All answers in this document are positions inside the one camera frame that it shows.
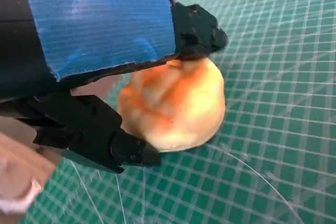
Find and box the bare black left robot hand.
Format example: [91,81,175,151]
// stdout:
[0,0,228,174]

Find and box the round toy bread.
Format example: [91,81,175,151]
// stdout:
[117,57,226,154]

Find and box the green cutting mat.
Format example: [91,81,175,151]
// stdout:
[20,0,336,224]

